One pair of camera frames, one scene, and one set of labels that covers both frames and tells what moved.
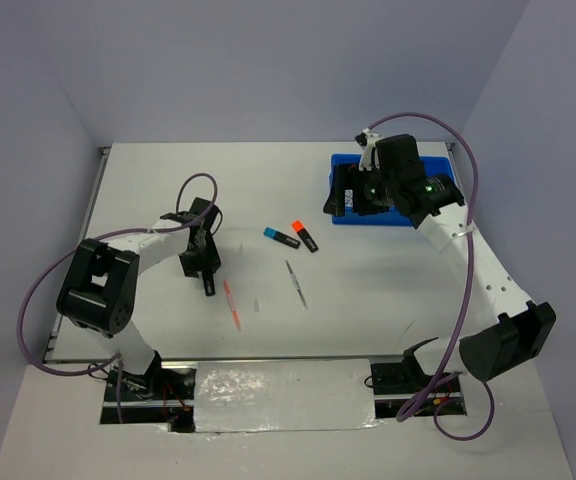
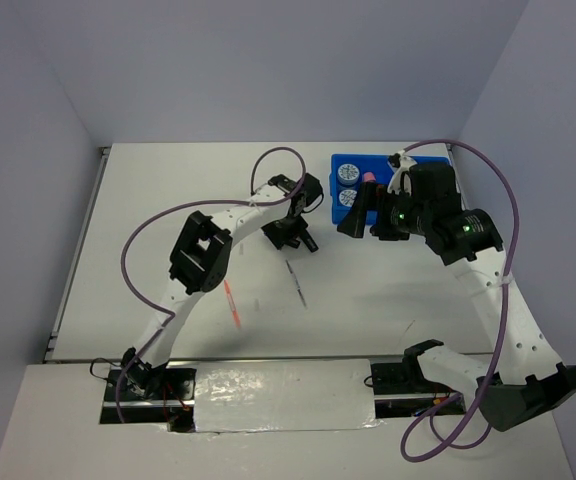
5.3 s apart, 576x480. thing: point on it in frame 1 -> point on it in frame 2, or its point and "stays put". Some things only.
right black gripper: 350,178 -> 353,223
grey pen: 297,283 stays put
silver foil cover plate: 237,395 stays put
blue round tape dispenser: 348,198 stays put
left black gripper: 211,260 -> 277,237
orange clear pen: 234,312 stays put
